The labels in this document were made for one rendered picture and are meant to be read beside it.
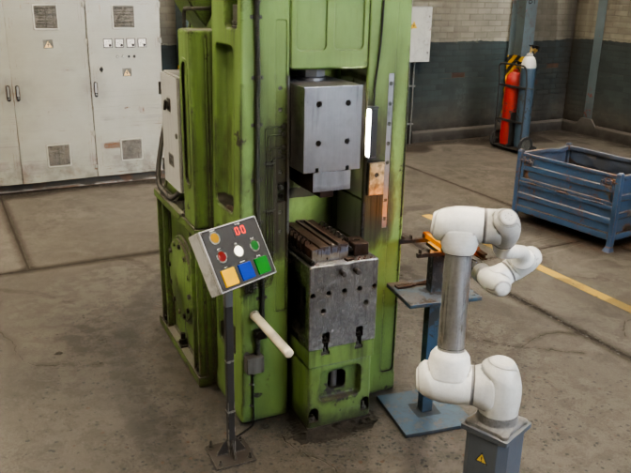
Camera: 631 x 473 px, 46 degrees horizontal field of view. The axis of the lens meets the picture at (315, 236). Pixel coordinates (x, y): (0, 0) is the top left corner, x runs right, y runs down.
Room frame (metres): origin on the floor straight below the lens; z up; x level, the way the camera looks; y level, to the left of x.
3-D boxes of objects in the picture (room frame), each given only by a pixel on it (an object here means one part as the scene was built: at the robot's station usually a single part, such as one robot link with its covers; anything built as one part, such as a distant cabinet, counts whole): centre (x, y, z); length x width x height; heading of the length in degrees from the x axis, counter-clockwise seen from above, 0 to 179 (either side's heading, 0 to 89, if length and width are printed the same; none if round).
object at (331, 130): (3.61, -0.02, 1.56); 0.42 x 0.39 x 0.40; 25
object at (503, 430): (2.49, -0.73, 0.63); 0.22 x 0.18 x 0.06; 138
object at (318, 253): (3.59, 0.02, 0.96); 0.42 x 0.20 x 0.09; 25
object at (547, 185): (6.85, -2.60, 0.36); 1.20 x 0.80 x 0.72; 33
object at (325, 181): (3.59, 0.02, 1.32); 0.42 x 0.20 x 0.10; 25
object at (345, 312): (3.62, -0.03, 0.69); 0.56 x 0.38 x 0.45; 25
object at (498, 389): (2.48, -0.71, 0.77); 0.18 x 0.16 x 0.22; 79
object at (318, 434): (3.35, -0.09, 0.01); 0.58 x 0.39 x 0.01; 115
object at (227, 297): (3.09, 0.39, 0.54); 0.04 x 0.04 x 1.08; 25
